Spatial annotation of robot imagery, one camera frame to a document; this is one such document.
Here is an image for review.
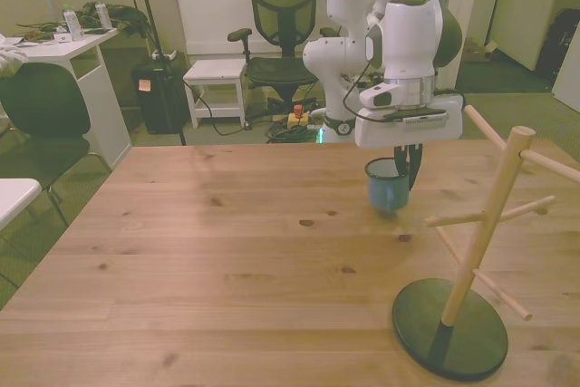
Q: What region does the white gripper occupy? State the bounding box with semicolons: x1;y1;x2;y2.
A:
354;93;465;192

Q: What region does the blue enamel mug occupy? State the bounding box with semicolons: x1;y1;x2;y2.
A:
363;157;414;217

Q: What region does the wooden mug tree black base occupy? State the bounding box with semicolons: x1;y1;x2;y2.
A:
391;103;580;382

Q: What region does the yellow emergency stop button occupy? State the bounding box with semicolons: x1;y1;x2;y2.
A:
286;103;312;131

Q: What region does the cardboard box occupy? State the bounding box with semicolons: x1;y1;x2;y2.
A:
462;36;500;64

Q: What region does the white leaning panel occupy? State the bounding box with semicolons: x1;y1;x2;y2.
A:
478;0;552;73

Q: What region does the black bag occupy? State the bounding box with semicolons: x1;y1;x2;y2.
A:
536;7;580;85

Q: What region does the black mesh office chair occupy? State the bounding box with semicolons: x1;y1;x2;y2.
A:
227;0;342;105

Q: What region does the white small stool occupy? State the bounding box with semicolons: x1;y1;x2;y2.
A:
182;58;249;131

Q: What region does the black box with sticky note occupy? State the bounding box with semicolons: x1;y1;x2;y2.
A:
130;62;191;136

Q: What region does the black tripod stand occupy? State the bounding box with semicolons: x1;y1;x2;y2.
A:
110;0;189;147

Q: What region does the white desk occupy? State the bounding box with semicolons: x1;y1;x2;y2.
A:
0;25;134;171

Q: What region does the green camouflage cloth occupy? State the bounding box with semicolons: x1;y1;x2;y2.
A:
73;1;151;38

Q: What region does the clear plastic bottle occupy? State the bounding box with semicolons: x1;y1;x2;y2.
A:
62;3;85;43
93;0;113;32

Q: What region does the black plastic chair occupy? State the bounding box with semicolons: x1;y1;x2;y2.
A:
0;61;113;226

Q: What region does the white table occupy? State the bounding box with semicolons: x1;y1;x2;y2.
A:
0;177;43;230

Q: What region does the white cloth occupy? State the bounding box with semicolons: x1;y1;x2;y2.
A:
0;33;29;79

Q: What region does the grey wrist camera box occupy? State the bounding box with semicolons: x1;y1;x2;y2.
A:
382;106;450;127

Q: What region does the floor electronics with wires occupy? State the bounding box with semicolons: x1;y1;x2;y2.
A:
340;70;386;89

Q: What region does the black floor cable bundle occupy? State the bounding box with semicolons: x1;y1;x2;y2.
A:
264;116;324;144

